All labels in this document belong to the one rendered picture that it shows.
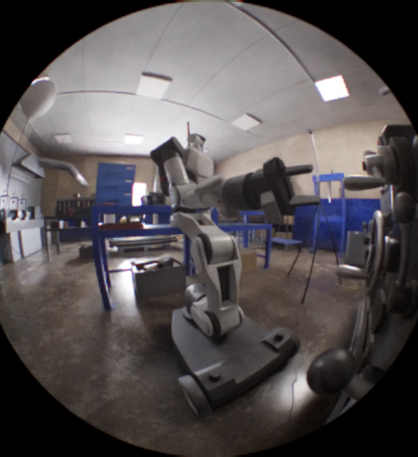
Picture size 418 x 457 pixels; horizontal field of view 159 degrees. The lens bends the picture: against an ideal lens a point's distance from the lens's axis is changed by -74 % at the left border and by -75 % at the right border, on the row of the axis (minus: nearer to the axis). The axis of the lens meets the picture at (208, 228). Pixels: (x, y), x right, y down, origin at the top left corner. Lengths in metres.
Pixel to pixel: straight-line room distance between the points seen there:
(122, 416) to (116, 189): 1.51
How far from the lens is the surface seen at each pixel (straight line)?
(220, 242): 0.61
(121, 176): 1.44
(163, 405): 0.81
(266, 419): 0.81
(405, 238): 0.22
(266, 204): 0.25
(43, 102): 3.52
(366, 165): 0.32
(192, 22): 2.75
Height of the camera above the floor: 0.76
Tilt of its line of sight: 4 degrees down
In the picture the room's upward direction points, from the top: 1 degrees clockwise
